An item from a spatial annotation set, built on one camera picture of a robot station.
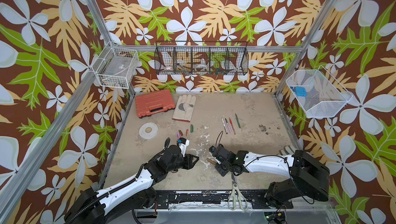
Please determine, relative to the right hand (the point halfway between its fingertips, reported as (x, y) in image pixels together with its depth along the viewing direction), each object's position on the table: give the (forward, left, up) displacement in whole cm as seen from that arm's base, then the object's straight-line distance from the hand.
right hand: (216, 166), depth 86 cm
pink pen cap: (+19, +23, +1) cm, 30 cm away
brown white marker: (+25, -8, +1) cm, 27 cm away
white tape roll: (+23, +43, +1) cm, 49 cm away
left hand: (+2, +11, +10) cm, 14 cm away
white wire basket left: (+44, +57, +36) cm, 81 cm away
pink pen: (+26, -10, +1) cm, 28 cm away
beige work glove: (+41, +21, +2) cm, 46 cm away
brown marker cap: (+21, +22, +1) cm, 31 cm away
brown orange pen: (+2, +3, +1) cm, 4 cm away
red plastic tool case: (+42, +42, +6) cm, 60 cm away
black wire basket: (+58, +8, +32) cm, 67 cm away
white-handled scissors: (-17, -6, 0) cm, 18 cm away
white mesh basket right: (+24, -55, +31) cm, 67 cm away
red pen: (+29, -12, 0) cm, 32 cm away
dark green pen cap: (+24, +14, +2) cm, 28 cm away
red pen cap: (+23, +18, +1) cm, 29 cm away
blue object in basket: (+33, -48, +26) cm, 64 cm away
